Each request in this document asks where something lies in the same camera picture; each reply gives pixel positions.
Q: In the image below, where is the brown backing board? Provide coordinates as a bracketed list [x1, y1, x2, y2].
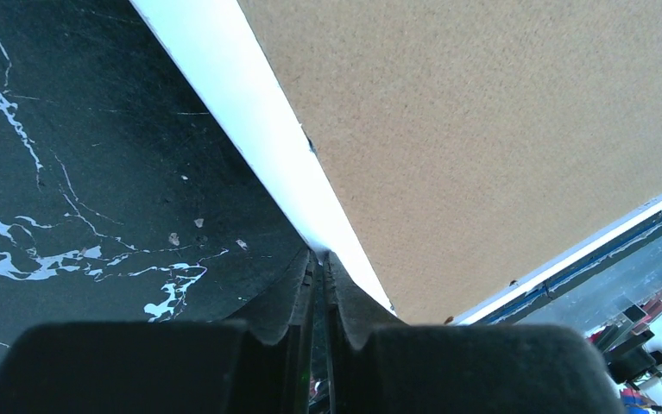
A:
[237, 0, 662, 326]

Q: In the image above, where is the aluminium front rail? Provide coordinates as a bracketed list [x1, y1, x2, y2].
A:
[520, 235, 662, 334]

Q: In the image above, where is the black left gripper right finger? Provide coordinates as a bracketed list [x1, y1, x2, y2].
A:
[323, 254, 624, 413]

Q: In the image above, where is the white picture frame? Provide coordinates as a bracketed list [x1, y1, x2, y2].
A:
[129, 0, 662, 327]

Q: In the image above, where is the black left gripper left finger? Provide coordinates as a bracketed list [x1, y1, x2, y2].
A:
[0, 250, 317, 413]

